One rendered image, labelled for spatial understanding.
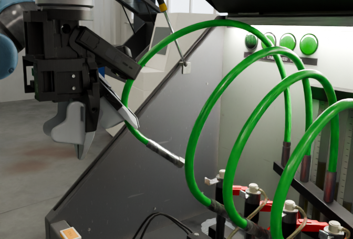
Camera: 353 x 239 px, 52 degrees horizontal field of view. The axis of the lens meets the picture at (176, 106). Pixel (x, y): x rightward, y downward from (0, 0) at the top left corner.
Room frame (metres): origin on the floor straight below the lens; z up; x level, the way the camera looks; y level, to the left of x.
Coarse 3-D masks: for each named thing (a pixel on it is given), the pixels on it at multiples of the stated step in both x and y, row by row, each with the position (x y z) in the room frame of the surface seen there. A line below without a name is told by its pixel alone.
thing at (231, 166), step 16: (288, 80) 0.53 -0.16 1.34; (320, 80) 0.58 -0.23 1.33; (272, 96) 0.51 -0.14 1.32; (256, 112) 0.49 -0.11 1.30; (336, 128) 0.62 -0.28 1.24; (240, 144) 0.48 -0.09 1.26; (336, 144) 0.62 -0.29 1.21; (336, 160) 0.63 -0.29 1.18; (224, 176) 0.47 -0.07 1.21; (336, 176) 0.63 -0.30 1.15; (224, 192) 0.47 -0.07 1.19; (240, 224) 0.48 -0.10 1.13; (256, 224) 0.51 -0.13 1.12
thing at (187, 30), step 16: (176, 32) 0.74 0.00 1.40; (256, 32) 0.78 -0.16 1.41; (160, 48) 0.73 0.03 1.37; (144, 64) 0.72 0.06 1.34; (128, 80) 0.71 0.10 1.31; (128, 96) 0.71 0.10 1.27; (288, 96) 0.80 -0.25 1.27; (288, 112) 0.80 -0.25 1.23; (128, 128) 0.71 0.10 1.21; (288, 128) 0.80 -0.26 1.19; (288, 144) 0.80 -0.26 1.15
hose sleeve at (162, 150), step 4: (152, 140) 0.73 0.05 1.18; (148, 144) 0.72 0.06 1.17; (152, 144) 0.72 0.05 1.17; (156, 144) 0.72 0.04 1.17; (152, 148) 0.72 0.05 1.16; (156, 148) 0.72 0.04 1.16; (160, 148) 0.73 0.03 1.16; (164, 148) 0.73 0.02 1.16; (156, 152) 0.73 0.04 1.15; (160, 152) 0.72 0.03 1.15; (164, 152) 0.73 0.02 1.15; (168, 152) 0.73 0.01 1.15; (164, 156) 0.73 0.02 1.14; (168, 156) 0.73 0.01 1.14; (172, 156) 0.73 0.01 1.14; (176, 156) 0.74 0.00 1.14; (172, 160) 0.73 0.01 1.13; (176, 160) 0.73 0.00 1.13
